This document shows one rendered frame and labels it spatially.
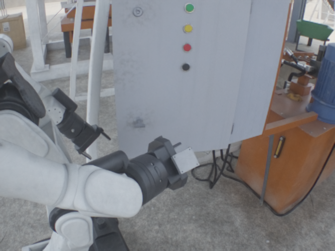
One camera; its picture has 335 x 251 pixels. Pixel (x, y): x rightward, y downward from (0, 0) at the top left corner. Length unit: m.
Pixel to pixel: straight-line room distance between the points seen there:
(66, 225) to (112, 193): 0.38
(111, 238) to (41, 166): 0.90
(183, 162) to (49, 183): 0.28
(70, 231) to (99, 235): 0.46
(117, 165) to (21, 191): 0.18
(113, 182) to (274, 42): 0.73
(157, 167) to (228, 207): 1.17
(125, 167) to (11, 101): 0.27
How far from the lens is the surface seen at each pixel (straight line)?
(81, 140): 0.89
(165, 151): 0.53
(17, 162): 0.32
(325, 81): 1.47
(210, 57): 0.75
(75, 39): 2.18
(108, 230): 1.20
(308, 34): 4.93
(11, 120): 0.51
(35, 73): 3.67
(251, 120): 0.98
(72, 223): 0.71
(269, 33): 0.88
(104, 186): 0.35
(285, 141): 1.42
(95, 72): 1.07
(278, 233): 1.58
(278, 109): 1.45
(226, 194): 1.67
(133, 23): 0.68
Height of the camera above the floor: 1.20
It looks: 32 degrees down
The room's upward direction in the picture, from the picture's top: 2 degrees clockwise
